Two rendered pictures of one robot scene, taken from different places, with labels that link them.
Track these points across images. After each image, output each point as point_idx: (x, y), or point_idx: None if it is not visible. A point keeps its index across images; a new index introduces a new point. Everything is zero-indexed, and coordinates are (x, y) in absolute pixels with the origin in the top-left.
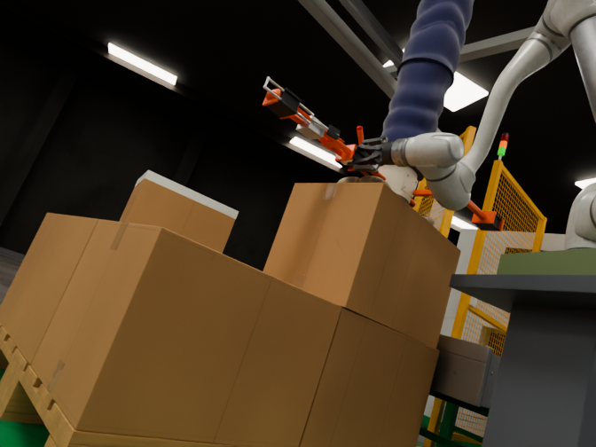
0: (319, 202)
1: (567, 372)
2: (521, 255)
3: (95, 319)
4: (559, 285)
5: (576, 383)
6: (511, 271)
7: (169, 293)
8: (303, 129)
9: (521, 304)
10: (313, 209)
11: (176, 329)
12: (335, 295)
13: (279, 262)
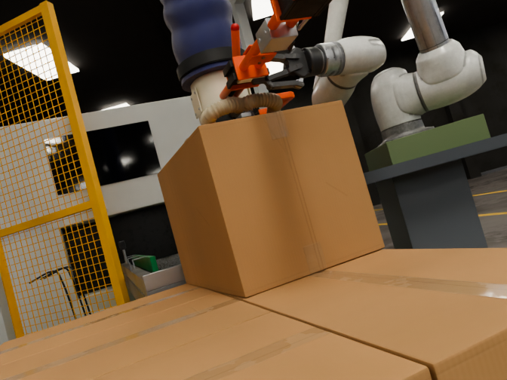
0: (270, 144)
1: (459, 205)
2: (407, 139)
3: None
4: (472, 150)
5: (468, 209)
6: (405, 153)
7: None
8: (284, 39)
9: (400, 176)
10: (266, 157)
11: None
12: (368, 242)
13: (262, 248)
